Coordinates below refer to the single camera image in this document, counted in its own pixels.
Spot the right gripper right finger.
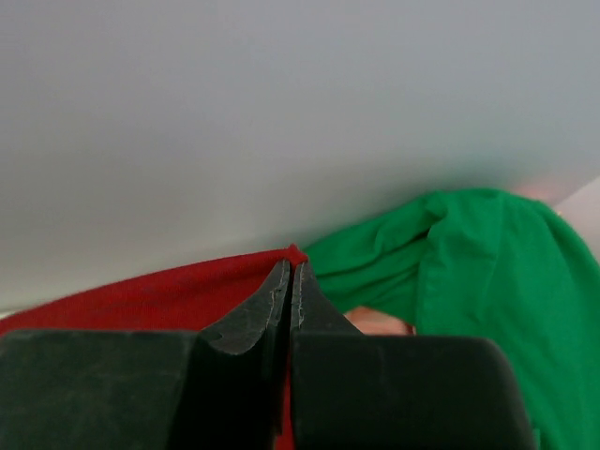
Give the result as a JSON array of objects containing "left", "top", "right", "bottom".
[{"left": 290, "top": 263, "right": 534, "bottom": 449}]

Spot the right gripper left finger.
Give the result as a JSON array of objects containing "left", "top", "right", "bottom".
[{"left": 1, "top": 261, "right": 291, "bottom": 449}]

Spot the red t-shirt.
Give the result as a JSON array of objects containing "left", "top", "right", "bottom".
[{"left": 1, "top": 247, "right": 306, "bottom": 449}]

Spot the pink t-shirt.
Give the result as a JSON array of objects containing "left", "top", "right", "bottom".
[{"left": 344, "top": 307, "right": 415, "bottom": 336}]

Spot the green t-shirt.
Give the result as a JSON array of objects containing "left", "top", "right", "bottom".
[{"left": 306, "top": 189, "right": 599, "bottom": 449}]

